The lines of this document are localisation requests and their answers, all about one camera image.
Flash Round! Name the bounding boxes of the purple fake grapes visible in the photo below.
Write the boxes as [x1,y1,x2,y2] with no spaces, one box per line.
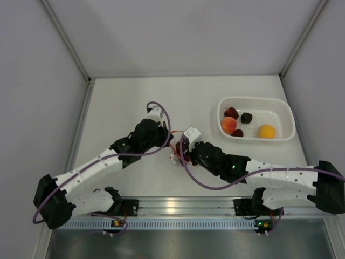
[175,141,188,161]

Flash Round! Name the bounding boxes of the dark purple fake plum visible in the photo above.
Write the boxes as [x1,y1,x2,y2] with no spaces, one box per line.
[240,112,253,124]

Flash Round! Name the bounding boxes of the dark red fake apple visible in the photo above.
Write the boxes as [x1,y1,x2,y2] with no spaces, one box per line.
[224,107,239,120]

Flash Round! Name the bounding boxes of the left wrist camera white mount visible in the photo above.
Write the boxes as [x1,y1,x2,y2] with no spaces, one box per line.
[147,106,164,124]

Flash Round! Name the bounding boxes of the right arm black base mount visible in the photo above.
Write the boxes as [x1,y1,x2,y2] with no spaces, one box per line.
[233,199,267,220]

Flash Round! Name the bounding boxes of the yellow fake peach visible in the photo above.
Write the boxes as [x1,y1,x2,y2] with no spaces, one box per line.
[257,125,275,139]

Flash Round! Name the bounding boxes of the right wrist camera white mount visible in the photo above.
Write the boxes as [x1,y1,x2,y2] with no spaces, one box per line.
[183,126,202,151]

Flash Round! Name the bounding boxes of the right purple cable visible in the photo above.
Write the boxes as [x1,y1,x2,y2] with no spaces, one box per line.
[180,134,345,238]

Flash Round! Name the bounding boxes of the dark red fake fig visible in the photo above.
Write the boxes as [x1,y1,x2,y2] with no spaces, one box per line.
[231,129,244,138]

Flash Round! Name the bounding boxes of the white perforated plastic basket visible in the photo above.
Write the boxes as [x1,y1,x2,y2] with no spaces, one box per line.
[217,97,296,143]

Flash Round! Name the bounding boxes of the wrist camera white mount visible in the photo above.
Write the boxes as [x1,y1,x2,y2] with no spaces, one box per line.
[183,126,202,151]
[147,106,164,124]

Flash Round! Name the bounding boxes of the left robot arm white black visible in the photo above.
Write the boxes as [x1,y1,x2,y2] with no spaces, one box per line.
[32,118,173,229]

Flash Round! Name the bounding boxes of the white slotted cable duct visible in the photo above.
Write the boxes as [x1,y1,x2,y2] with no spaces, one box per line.
[59,217,271,230]

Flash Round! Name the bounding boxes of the clear zip top bag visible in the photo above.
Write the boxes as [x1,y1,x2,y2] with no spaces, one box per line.
[168,129,200,168]

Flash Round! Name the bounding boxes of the orange fake peach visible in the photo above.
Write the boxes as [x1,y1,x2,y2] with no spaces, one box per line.
[220,117,237,135]

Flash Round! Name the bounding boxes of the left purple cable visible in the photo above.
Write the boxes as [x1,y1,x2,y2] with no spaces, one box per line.
[32,101,175,238]

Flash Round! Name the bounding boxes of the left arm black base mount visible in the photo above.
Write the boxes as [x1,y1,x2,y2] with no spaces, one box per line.
[110,199,139,217]

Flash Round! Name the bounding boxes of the aluminium mounting rail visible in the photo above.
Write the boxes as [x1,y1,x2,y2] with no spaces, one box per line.
[118,196,336,218]

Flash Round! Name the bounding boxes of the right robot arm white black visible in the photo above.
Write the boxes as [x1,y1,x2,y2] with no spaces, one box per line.
[183,142,344,214]

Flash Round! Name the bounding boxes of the purple cable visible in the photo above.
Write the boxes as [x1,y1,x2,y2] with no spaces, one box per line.
[32,101,175,238]
[180,134,345,238]

